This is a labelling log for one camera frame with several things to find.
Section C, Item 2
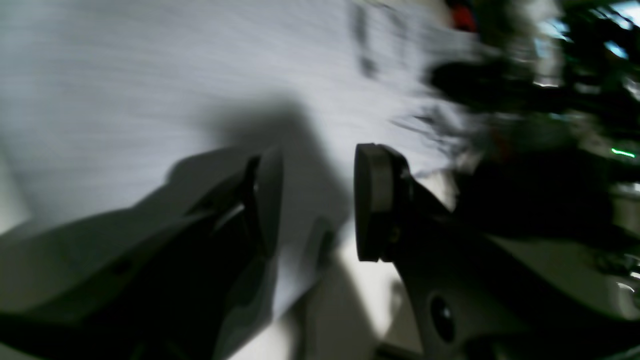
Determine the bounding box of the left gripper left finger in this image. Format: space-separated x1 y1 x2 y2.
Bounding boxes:
1 148 284 360

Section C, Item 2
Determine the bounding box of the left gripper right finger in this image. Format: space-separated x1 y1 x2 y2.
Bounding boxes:
354 143 639 360

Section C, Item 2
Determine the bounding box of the grey T-shirt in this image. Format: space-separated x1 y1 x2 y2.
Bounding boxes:
1 0 467 317

